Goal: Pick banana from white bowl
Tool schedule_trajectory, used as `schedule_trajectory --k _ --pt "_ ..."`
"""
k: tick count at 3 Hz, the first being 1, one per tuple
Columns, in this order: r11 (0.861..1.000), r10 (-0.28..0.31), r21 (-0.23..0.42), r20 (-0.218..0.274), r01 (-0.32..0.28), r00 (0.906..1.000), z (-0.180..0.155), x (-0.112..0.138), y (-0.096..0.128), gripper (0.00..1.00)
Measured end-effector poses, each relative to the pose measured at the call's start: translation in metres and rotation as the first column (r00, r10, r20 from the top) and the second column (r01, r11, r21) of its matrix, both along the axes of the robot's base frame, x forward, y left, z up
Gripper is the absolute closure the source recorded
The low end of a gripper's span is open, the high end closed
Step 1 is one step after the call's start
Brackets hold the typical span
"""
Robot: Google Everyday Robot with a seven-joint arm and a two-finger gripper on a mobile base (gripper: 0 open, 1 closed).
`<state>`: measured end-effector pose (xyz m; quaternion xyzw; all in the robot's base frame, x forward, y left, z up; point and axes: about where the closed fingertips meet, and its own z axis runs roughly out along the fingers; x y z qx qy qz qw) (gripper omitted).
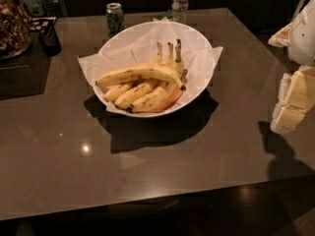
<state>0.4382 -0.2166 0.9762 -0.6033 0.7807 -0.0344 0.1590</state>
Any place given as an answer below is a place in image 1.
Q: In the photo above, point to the white bowl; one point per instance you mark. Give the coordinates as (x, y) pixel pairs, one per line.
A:
(164, 84)

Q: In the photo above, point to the small yellow banana left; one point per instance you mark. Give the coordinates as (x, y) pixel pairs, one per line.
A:
(116, 91)

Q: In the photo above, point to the brown patterned vase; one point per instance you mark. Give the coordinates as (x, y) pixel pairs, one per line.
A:
(15, 38)

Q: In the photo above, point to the green soda can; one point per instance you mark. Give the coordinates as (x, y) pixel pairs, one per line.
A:
(115, 18)

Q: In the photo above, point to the clear plastic water bottle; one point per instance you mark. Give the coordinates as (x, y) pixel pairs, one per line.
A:
(179, 10)

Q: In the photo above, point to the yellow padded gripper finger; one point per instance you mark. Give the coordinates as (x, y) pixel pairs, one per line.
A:
(280, 38)
(296, 97)

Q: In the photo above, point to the white paper liner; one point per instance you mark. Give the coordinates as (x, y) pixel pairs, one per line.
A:
(138, 44)

